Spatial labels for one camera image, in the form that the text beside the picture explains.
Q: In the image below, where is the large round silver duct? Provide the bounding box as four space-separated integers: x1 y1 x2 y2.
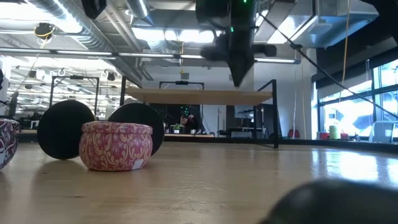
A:
27 0 146 86

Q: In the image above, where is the yellow-green cylinder container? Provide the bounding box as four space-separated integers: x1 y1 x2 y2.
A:
328 124 340 140

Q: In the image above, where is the wooden shelf with black legs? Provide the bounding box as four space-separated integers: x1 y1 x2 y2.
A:
119 75 279 149

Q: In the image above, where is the black background rig frame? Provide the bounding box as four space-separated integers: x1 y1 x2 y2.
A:
49 75 100 118

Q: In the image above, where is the black background frame with camera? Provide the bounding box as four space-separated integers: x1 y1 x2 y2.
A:
159 80 205 91

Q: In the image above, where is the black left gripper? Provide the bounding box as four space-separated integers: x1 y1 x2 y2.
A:
81 0 108 20

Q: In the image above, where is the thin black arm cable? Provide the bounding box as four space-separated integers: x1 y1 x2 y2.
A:
257 12 398 121

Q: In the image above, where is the black window frame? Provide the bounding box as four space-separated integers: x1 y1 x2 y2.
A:
315 57 398 142

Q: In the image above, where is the person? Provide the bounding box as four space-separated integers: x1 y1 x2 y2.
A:
179 113 198 134

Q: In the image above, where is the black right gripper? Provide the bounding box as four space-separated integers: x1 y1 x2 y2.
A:
195 0 277 88

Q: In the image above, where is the black reel with yellow cable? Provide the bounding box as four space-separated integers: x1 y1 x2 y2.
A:
33 22 56 40

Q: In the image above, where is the black low table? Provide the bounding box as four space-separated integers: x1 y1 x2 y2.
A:
217 126 264 138

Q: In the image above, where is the long linear ceiling light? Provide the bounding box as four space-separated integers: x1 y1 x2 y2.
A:
0 47 302 65

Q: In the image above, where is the pink patterned candle tin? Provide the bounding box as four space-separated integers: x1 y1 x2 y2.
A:
78 121 154 172

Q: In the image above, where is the white chair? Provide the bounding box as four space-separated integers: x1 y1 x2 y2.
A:
368 120 398 144

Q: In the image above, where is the yellow hanging cable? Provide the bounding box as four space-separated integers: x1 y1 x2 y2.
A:
340 0 351 94

